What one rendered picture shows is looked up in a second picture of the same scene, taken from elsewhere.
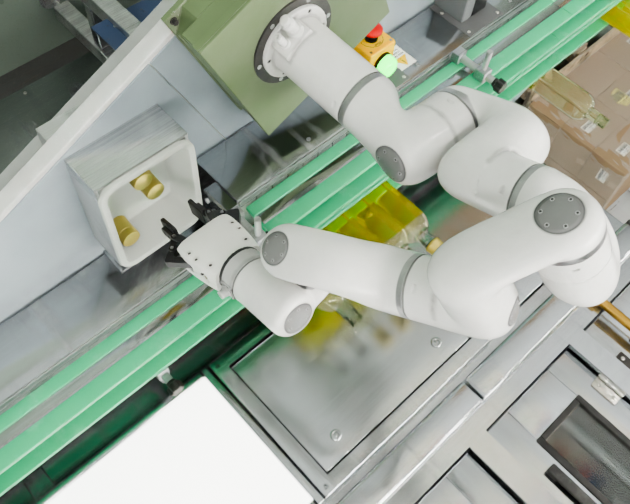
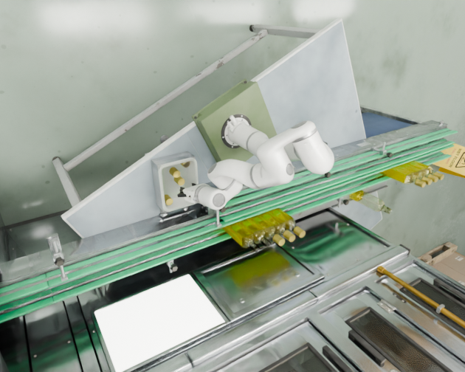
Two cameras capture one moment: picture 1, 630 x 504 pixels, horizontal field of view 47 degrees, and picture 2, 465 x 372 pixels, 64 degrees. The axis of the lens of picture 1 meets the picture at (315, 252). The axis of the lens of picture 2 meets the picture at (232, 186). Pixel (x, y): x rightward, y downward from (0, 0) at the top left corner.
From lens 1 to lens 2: 0.79 m
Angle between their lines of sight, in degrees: 34
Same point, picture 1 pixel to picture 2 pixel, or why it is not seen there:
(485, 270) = (272, 142)
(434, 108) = not seen: hidden behind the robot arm
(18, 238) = (128, 187)
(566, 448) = (361, 327)
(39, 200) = (139, 173)
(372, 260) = (243, 164)
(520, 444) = (336, 322)
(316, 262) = (224, 165)
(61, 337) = (133, 234)
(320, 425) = (235, 296)
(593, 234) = (308, 126)
